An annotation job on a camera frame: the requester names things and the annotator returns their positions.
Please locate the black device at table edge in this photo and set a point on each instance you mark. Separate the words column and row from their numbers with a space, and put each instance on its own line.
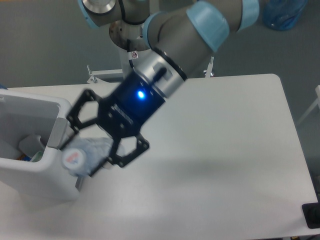
column 311, row 213

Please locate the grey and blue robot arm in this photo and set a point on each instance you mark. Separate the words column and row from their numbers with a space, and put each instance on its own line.
column 214, row 20

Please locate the white frame at right edge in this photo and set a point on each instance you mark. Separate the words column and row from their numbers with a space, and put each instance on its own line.
column 312, row 108

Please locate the clear plastic bottle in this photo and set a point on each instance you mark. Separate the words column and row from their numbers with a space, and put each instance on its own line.
column 82, row 155

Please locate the blue snack packet in bin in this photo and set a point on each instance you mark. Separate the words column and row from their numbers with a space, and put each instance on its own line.
column 24, row 158

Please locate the white trash can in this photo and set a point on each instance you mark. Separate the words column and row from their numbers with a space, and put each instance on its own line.
column 32, row 129

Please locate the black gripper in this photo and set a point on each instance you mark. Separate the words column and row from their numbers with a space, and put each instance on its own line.
column 121, row 115

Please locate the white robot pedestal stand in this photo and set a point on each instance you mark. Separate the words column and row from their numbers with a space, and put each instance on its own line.
column 112, row 73

